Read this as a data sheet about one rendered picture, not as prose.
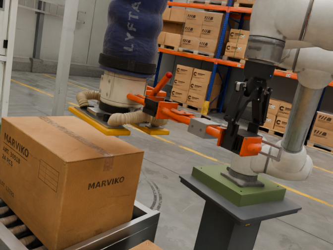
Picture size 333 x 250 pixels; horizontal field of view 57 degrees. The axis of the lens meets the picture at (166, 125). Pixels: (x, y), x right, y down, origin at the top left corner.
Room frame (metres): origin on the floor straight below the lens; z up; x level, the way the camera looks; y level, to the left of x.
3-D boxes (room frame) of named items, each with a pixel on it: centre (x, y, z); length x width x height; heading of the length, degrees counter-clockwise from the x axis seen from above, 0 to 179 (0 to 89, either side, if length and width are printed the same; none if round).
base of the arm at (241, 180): (1.65, -0.46, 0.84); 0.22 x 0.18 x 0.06; 29
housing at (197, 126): (0.90, -0.11, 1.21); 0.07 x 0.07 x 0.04; 42
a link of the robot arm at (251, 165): (1.63, -0.48, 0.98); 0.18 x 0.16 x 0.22; 71
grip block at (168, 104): (1.06, 0.03, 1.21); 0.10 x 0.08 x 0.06; 132
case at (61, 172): (1.40, 0.43, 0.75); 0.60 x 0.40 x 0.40; 51
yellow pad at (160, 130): (1.31, 0.13, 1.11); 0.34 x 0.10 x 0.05; 42
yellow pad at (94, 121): (1.18, 0.27, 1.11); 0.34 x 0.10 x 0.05; 42
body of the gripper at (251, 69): (0.80, -0.20, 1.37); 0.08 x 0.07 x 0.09; 131
